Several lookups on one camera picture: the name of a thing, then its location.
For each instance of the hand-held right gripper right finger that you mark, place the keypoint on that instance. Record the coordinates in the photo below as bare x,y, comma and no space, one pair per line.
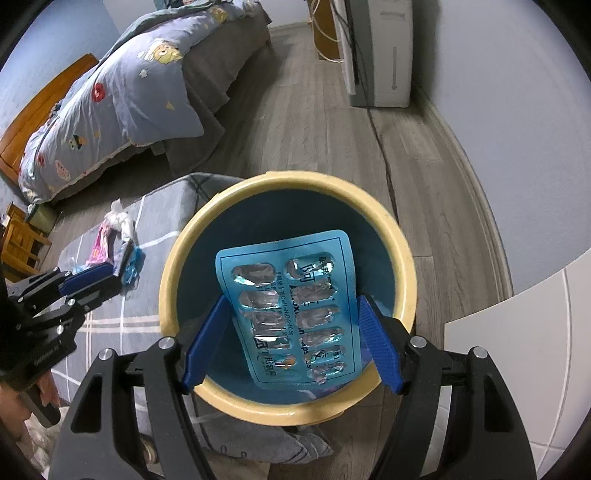
376,341

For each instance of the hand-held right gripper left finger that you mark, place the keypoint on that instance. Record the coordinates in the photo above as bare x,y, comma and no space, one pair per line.
207,341

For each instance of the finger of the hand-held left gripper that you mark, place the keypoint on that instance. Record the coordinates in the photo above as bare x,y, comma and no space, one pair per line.
92,295
87,277

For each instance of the pink wrapper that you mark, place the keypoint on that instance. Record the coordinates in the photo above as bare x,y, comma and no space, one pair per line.
101,244

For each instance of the blue wrapper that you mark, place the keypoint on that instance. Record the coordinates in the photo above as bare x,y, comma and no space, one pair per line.
131,265

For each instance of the teal blister pack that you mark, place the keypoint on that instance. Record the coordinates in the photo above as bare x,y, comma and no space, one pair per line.
286,314

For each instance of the teal bin with cream rim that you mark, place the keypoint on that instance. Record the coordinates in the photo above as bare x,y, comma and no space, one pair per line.
277,212

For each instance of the person's left hand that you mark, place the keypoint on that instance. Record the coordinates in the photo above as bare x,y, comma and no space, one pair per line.
48,390

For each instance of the white crumpled tissue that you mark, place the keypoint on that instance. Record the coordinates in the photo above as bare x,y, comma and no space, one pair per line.
120,219

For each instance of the wooden nightstand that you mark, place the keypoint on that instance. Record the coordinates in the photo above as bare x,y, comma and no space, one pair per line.
21,244

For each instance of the small green box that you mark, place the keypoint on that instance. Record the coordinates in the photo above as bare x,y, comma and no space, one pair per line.
44,217

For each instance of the white fluffy cloth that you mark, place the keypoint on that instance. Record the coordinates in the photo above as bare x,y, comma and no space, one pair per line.
39,443

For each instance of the white cabinet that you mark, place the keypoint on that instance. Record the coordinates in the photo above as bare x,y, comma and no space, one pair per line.
517,350

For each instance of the wooden headboard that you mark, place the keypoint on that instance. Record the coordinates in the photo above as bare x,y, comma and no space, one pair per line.
32,124

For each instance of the bed with blue duvet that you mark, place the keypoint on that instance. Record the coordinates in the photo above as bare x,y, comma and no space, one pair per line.
124,92

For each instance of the grey bed base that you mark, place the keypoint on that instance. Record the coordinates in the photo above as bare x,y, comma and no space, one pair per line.
231,83

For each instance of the white appliance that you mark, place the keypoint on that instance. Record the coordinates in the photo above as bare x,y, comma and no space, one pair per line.
383,50

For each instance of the wooden cabinet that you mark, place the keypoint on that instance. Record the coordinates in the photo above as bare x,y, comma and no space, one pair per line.
325,27

